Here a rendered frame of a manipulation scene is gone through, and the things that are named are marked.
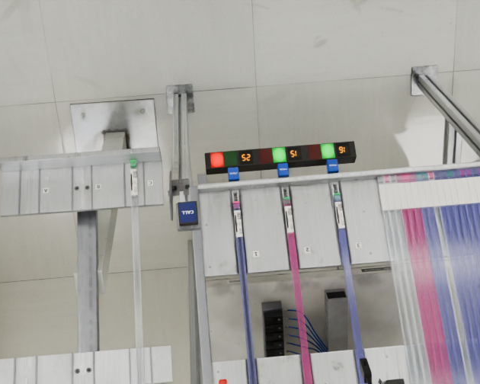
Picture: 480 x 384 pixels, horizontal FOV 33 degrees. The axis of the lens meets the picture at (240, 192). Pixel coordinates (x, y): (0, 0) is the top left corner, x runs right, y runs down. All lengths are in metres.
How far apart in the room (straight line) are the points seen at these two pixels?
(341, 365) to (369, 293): 0.43
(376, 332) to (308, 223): 0.49
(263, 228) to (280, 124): 0.80
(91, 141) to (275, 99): 0.57
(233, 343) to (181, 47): 0.87
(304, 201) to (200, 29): 0.80
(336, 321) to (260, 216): 0.42
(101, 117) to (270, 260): 0.93
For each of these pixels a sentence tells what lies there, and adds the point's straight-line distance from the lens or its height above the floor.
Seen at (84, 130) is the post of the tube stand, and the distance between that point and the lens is 2.50.
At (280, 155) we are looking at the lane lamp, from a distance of 1.83.
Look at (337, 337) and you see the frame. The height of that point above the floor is 0.66.
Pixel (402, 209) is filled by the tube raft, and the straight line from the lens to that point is 1.79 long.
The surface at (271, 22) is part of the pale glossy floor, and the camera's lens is 2.41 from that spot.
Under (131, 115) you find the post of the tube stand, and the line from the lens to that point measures 2.47.
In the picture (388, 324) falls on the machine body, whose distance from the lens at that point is 2.14.
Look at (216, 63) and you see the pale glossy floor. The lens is 2.43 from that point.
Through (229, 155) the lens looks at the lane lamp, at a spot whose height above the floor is 0.65.
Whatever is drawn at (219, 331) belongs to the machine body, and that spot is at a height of 0.62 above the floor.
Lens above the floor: 2.33
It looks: 65 degrees down
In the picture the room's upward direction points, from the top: 171 degrees clockwise
